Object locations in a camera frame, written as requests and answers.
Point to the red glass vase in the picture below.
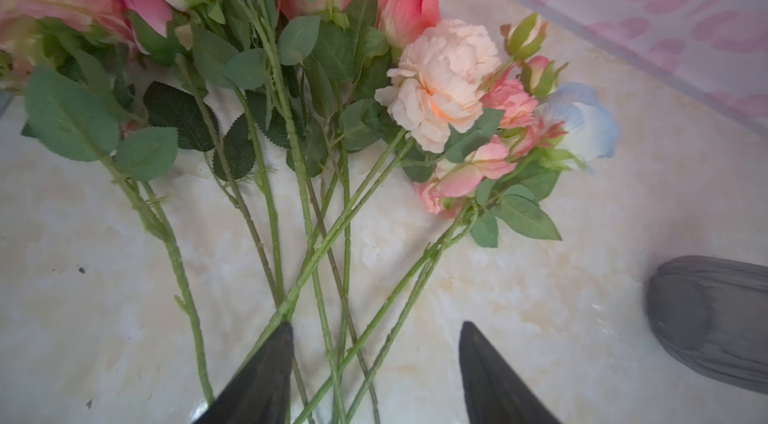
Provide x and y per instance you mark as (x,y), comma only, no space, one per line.
(710,314)

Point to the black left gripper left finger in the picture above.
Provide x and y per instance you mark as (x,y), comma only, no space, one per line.
(261,392)

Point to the peach rose stem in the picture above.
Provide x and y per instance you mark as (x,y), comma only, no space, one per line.
(431,91)

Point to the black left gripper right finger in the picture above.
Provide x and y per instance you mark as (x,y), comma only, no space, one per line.
(493,391)

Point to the pink green carnation stem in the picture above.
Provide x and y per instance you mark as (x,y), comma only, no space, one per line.
(68,61)

